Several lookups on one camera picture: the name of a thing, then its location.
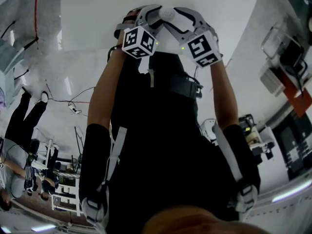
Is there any red floor tape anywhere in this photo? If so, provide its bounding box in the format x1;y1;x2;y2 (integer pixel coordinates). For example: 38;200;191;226
34;0;40;40

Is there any small white round object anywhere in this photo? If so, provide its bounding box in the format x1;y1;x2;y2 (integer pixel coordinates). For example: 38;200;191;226
158;7;176;20

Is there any black and yellow tool bag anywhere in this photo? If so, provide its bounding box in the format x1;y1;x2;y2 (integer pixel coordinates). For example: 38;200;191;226
238;114;255;134

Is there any metal frame chair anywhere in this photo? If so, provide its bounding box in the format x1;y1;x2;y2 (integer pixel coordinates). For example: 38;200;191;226
260;27;308;82

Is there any white rack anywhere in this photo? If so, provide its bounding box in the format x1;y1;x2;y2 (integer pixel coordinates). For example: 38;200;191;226
51;176;81;216

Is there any white shelf unit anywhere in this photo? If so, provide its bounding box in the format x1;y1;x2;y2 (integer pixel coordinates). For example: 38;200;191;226
246;127;276;160

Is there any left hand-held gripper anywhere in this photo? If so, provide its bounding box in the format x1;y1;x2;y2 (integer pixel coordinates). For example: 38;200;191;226
121;4;167;59

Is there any white table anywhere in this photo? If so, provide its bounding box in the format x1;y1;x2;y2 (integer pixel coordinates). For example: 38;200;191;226
59;0;263;58

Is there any red cabinet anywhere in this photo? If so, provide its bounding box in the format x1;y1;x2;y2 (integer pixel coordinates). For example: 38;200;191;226
280;72;312;118

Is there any grey box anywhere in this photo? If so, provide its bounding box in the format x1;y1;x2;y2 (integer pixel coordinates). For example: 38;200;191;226
259;67;286;97

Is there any white round appliance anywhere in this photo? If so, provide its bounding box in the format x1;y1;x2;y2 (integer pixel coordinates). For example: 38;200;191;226
201;118;217;141

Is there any white power strip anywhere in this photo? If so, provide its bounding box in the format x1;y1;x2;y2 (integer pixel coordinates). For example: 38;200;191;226
68;102;82;114

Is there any person's left forearm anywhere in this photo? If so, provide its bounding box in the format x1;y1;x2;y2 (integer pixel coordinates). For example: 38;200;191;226
78;30;129;204

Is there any person's right forearm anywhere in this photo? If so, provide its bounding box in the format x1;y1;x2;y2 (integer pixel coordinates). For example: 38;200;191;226
208;61;261;192

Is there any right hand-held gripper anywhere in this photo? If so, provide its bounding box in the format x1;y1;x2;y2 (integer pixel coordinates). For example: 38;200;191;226
163;6;224;69

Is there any pale blue cabinet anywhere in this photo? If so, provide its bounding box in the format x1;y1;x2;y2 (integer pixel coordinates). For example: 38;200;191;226
0;37;25;109

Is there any black floor cable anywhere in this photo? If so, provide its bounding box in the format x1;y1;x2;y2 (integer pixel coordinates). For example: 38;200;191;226
45;86;96;117

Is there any black waist pack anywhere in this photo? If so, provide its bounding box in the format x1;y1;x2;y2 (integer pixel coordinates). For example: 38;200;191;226
170;75;204;99

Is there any person's black clothing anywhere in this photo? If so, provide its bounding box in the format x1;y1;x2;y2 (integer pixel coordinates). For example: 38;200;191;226
104;51;244;221

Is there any white clothing tag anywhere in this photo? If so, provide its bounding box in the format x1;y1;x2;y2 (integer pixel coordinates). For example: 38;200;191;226
147;68;156;88

